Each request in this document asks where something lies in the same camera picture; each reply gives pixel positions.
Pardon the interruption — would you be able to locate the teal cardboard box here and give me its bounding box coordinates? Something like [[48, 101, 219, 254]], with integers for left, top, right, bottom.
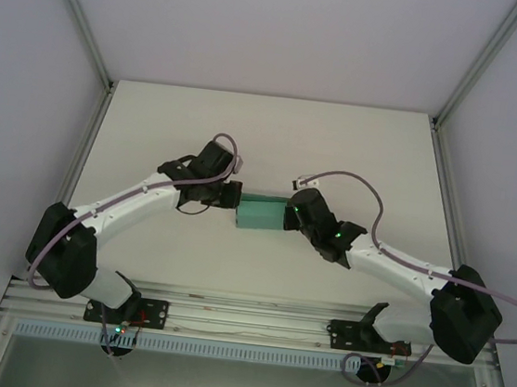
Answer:
[[233, 190, 292, 236]]

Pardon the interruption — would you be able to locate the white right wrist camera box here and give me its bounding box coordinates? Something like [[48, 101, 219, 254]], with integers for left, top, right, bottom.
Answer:
[[291, 173, 321, 193]]

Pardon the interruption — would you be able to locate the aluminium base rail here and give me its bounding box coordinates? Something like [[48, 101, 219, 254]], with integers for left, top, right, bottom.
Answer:
[[0, 270, 505, 371]]

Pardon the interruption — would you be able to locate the aluminium side rail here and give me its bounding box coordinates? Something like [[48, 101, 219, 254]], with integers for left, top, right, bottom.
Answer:
[[406, 122, 517, 337], [9, 76, 116, 290]]

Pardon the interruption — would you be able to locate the white slotted cable duct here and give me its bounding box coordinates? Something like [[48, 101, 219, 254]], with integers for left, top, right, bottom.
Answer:
[[13, 318, 365, 375]]

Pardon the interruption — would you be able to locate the black round cable grommet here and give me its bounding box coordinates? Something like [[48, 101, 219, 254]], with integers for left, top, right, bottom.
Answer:
[[355, 356, 393, 387], [99, 341, 135, 360]]

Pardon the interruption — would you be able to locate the aluminium frame post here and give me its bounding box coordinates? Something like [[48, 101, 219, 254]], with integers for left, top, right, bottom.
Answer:
[[431, 0, 517, 140], [27, 0, 125, 94]]

